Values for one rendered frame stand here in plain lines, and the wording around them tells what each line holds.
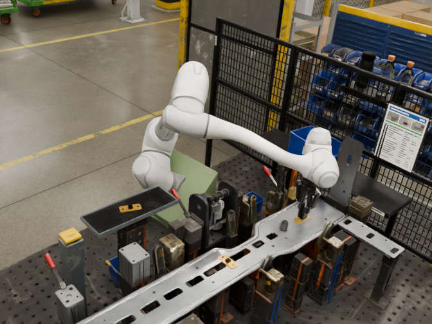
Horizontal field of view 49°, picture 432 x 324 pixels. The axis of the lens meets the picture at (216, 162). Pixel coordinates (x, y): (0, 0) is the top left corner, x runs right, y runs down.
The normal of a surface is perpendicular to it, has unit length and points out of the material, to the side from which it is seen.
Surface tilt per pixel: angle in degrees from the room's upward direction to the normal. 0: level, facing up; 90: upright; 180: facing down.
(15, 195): 0
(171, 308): 0
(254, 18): 92
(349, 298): 0
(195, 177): 42
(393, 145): 90
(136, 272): 90
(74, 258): 90
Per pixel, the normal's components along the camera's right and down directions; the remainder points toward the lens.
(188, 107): 0.13, -0.20
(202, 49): -0.70, 0.31
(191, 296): 0.08, -0.85
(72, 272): 0.67, 0.43
